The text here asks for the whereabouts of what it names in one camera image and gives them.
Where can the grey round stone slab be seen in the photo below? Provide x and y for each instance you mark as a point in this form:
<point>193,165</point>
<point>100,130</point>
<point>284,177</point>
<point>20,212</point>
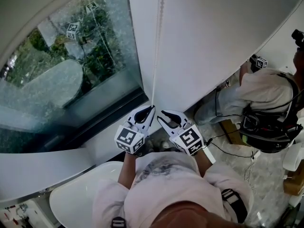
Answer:
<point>54,84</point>

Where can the cardboard box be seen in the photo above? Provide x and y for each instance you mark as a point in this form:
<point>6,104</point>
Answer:
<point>294,182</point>

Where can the white tray with small tools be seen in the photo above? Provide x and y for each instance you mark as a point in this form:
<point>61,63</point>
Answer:
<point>19,214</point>

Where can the white plastic chair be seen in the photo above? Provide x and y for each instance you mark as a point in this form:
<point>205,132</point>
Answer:
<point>76,198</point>

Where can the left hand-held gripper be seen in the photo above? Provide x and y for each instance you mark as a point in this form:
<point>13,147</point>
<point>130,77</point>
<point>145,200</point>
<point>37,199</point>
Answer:
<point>129,138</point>

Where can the wooden box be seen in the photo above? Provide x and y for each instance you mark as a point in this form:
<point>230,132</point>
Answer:
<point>234,133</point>

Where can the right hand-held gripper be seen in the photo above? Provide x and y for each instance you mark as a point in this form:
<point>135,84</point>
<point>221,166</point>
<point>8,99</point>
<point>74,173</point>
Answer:
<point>188,139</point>

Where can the white rounded seat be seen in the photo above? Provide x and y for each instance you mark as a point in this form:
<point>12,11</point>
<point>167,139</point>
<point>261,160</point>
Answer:
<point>293,157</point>

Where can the person's left shoe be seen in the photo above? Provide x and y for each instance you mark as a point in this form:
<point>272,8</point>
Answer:
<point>150,145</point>

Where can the person's light pink shirt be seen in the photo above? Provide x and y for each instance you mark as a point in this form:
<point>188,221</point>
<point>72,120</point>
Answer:
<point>171,182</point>

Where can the person's shoe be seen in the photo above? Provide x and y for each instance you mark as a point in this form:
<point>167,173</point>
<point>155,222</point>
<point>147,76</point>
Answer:
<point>150,145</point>
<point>164,145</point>

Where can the glass window with dark frame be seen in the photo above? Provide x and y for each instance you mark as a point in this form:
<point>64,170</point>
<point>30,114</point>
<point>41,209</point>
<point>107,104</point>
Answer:
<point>71,56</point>

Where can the person's right forearm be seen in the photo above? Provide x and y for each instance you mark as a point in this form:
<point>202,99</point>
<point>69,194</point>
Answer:
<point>203,163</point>

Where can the person's left forearm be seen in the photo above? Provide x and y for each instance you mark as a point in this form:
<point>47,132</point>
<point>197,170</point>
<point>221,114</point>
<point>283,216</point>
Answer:
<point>127,172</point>

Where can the white roller blind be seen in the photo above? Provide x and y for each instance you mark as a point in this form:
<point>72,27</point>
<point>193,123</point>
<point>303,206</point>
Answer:
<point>209,37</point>

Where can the person's right shoe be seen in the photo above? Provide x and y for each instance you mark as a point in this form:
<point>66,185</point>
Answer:
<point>164,145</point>

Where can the white windowsill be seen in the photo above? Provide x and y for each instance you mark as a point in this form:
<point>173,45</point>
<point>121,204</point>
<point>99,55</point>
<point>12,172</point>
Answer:
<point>38,172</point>

